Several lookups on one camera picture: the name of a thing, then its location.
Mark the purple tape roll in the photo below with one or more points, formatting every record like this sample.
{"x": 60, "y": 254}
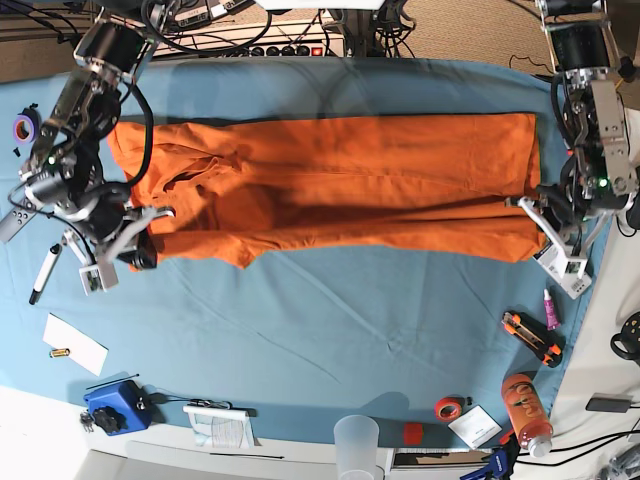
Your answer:
{"x": 26, "y": 126}

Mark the translucent plastic cup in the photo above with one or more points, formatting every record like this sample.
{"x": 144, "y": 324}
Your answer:
{"x": 356, "y": 442}

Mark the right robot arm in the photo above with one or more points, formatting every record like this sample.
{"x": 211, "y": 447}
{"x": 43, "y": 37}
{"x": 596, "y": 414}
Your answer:
{"x": 63, "y": 176}

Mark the orange t-shirt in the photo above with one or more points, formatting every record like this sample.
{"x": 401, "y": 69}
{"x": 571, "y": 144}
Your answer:
{"x": 426, "y": 182}

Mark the orange drink bottle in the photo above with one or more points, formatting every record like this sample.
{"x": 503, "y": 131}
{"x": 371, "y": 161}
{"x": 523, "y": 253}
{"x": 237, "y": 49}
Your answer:
{"x": 527, "y": 415}

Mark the small yellow battery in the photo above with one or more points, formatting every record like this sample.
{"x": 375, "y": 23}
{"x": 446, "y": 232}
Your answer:
{"x": 59, "y": 353}

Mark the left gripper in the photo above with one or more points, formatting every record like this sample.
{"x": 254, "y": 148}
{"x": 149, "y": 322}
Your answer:
{"x": 569, "y": 226}

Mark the white paper card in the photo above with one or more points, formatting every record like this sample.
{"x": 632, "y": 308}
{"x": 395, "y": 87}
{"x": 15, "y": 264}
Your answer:
{"x": 83, "y": 350}

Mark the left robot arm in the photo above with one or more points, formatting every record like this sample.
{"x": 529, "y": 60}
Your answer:
{"x": 600, "y": 177}

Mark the white marker pen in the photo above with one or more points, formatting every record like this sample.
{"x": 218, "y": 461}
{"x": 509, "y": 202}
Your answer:
{"x": 44, "y": 273}

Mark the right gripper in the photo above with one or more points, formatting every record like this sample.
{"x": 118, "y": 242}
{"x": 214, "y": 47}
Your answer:
{"x": 113, "y": 231}

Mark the white folded booklet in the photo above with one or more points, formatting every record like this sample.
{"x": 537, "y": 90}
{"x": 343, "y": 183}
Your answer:
{"x": 220, "y": 428}

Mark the small red block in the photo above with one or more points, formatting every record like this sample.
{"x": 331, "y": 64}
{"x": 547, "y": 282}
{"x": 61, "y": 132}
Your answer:
{"x": 413, "y": 434}

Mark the grey remote control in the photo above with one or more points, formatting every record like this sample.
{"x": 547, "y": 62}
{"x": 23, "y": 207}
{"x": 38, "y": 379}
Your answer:
{"x": 13, "y": 222}

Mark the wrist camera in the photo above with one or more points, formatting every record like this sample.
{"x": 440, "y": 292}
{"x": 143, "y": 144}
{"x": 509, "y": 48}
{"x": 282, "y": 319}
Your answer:
{"x": 98, "y": 277}
{"x": 571, "y": 265}

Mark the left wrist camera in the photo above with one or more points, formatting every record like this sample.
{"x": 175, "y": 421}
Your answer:
{"x": 571, "y": 265}

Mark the blue box with knob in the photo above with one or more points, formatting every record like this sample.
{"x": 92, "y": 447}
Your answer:
{"x": 119, "y": 408}

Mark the clear plastic bit case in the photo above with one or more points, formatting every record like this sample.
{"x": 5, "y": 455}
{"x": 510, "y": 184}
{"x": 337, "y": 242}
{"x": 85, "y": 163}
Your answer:
{"x": 574, "y": 287}

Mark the orange black utility knife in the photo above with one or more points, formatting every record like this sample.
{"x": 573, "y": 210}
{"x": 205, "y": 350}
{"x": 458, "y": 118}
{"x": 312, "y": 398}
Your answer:
{"x": 535, "y": 337}

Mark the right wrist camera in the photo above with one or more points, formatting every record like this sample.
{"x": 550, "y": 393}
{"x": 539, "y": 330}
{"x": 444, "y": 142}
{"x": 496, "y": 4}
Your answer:
{"x": 98, "y": 277}

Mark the small pink glue tube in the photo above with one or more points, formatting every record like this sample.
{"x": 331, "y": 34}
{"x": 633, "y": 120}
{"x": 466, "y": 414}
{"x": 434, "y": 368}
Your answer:
{"x": 552, "y": 319}

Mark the black cable tie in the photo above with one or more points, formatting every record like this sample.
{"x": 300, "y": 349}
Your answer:
{"x": 112, "y": 382}

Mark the black power strip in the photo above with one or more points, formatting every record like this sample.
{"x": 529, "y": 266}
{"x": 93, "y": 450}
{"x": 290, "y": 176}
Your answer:
{"x": 305, "y": 49}

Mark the red tape roll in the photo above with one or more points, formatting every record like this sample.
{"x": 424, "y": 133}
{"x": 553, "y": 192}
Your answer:
{"x": 449, "y": 408}

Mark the blue clamp bottom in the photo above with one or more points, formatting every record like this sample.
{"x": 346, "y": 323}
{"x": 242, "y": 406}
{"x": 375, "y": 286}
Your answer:
{"x": 500, "y": 463}

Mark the white square note pad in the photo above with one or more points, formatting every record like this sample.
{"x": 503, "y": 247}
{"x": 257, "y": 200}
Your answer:
{"x": 475, "y": 427}

